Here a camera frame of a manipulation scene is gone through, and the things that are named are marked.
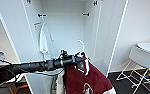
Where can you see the black rail hook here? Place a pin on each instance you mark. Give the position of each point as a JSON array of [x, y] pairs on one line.
[[41, 15], [86, 14]]

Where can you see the white wardrobe door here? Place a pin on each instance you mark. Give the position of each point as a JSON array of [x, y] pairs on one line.
[[114, 30], [11, 30]]

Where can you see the orange tag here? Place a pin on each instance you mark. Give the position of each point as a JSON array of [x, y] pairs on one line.
[[36, 24]]

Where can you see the white wardrobe carcass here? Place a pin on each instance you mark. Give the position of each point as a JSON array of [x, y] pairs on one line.
[[64, 30]]

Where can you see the round white table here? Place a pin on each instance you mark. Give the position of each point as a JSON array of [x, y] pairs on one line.
[[149, 46]]

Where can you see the white lab coat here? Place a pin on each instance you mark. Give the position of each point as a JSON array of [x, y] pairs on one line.
[[43, 41]]

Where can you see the maroon white varsity jacket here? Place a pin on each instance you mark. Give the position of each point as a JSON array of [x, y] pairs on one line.
[[87, 81]]

